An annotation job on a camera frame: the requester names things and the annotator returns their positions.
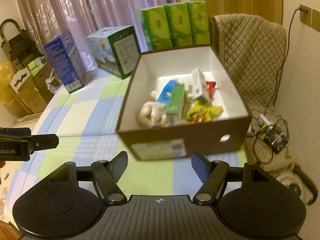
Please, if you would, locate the white medicine box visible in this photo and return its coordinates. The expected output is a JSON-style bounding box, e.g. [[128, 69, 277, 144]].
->
[[166, 83, 185, 125]]

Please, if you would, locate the white plastic clip holder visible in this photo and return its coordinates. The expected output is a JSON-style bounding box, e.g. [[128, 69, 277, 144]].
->
[[183, 68, 212, 104]]

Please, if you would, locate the blue cream tube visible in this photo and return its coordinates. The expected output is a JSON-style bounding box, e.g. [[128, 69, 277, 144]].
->
[[150, 79, 178, 105]]

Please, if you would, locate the red snack packet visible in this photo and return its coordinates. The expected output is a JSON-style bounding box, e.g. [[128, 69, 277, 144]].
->
[[206, 81, 216, 99]]

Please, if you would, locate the person's left hand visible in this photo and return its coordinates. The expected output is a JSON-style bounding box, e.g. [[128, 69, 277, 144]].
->
[[0, 160, 6, 168]]

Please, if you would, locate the brown cardboard boxes pile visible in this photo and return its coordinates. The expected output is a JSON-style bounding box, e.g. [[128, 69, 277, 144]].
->
[[9, 62, 62, 114]]

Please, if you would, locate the brown cardboard shoe box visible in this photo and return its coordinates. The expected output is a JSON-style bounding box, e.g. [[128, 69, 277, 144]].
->
[[116, 44, 252, 160]]

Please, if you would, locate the checkered bed sheet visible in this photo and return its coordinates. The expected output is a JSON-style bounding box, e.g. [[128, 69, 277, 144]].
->
[[0, 67, 251, 221]]

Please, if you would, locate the yellow plastic bag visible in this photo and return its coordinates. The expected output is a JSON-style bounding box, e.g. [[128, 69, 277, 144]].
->
[[0, 61, 26, 118]]

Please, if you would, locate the yellow snack packet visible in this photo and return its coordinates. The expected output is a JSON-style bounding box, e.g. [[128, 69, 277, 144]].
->
[[184, 100, 222, 124]]

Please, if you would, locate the small black fan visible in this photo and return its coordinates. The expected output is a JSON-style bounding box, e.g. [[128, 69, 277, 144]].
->
[[264, 127, 289, 154]]

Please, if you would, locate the white power strip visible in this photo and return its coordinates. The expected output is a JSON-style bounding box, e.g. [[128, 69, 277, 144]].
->
[[247, 114, 273, 137]]

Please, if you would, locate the cream rolled cloth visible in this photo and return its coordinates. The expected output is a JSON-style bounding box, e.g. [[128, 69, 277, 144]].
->
[[138, 101, 168, 128]]

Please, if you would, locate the black folding cart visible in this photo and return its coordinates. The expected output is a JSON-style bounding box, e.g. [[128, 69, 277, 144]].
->
[[1, 18, 43, 72]]

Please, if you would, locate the blue tall carton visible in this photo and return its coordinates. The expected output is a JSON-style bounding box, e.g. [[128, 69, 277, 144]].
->
[[43, 30, 86, 94]]

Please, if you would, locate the green white milk carton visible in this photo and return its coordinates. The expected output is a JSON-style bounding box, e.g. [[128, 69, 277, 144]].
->
[[86, 25, 140, 79]]

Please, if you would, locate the purple curtain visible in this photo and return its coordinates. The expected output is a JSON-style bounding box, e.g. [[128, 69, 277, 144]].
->
[[17, 0, 176, 70]]

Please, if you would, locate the quilted beige chair cover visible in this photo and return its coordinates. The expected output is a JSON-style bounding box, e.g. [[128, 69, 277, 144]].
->
[[212, 14, 286, 107]]

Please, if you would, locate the green tissue multipack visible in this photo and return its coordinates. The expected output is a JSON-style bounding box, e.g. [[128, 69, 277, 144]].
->
[[138, 1, 210, 50]]

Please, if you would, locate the wall power socket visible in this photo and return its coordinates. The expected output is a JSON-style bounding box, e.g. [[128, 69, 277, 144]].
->
[[299, 4, 320, 32]]

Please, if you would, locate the black power cable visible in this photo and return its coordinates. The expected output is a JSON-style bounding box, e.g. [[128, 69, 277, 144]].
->
[[265, 7, 304, 110]]

